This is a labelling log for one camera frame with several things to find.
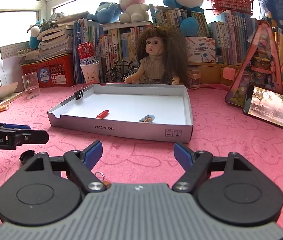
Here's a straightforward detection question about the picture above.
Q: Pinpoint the black round lid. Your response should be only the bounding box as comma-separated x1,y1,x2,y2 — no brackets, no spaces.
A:
19,150,35,165

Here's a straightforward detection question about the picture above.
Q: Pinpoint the brown walnut keychain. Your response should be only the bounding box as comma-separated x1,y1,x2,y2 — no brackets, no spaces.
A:
94,171,112,189

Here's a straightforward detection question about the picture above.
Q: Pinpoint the pink rabbit tablecloth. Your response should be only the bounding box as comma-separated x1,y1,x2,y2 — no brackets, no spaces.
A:
0,87,283,228

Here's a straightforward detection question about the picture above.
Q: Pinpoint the clear glass mug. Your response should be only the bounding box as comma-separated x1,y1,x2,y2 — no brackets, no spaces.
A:
22,72,40,99

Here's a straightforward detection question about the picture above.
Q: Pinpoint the red plastic basket left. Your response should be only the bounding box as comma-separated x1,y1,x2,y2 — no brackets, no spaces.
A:
21,54,75,88

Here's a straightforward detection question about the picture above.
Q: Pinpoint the red plastic basket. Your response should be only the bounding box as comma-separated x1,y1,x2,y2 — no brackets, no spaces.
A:
208,0,254,15
21,54,75,88

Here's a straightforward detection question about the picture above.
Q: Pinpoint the small red bottle toy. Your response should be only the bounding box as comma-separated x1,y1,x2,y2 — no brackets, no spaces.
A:
96,110,109,119

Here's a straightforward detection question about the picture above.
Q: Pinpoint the smartphone showing video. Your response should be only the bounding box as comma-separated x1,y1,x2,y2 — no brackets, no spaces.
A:
242,85,283,128

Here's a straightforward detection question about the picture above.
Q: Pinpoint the black binder clip on tray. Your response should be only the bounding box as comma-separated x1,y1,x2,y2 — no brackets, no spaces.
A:
72,86,85,101

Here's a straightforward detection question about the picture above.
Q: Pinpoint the white cardboard tray box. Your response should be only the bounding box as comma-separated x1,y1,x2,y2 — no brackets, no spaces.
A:
47,83,194,143

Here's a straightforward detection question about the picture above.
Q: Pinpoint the blue white plush far left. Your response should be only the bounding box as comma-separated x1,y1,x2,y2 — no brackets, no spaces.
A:
27,19,47,50

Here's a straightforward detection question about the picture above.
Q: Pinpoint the blue hair clip in tray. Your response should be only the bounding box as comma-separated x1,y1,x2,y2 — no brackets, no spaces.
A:
139,115,154,123

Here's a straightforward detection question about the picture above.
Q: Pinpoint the stack of books left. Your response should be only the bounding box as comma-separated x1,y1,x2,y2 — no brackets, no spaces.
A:
16,13,89,62

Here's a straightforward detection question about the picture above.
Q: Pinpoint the small glass jar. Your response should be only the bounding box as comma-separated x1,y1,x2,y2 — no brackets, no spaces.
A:
187,67,202,89

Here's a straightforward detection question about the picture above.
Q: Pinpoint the white cat paper cup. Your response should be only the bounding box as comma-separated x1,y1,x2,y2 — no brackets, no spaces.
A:
81,61,100,85

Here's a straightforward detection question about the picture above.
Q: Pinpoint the red Budweiser can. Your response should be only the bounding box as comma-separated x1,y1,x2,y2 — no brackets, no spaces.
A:
77,41,97,66

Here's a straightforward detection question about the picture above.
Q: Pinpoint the pink triangular toy house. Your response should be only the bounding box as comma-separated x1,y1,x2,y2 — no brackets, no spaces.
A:
225,21,283,107

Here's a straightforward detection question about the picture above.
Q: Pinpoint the black miniature bicycle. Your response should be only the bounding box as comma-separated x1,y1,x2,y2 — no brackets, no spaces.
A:
105,60,139,83

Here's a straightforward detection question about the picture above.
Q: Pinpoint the colourful pencil box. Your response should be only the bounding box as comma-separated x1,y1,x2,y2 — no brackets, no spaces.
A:
186,37,216,63

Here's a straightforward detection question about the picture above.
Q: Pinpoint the brown-haired doll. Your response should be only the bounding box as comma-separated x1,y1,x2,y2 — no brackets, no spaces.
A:
125,26,189,86

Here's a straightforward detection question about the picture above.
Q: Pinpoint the row of upright books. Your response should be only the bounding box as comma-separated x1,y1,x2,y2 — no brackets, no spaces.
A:
73,11,283,88

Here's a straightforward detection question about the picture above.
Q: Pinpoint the blue plush lying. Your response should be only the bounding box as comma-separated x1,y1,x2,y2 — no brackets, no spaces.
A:
87,2,122,24

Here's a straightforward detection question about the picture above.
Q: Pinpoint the red plastic basket top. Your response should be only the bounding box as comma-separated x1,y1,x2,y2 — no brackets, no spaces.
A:
208,0,254,15

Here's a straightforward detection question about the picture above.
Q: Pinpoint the pink white bunny plush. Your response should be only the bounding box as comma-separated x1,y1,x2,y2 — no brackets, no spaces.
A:
119,0,149,23

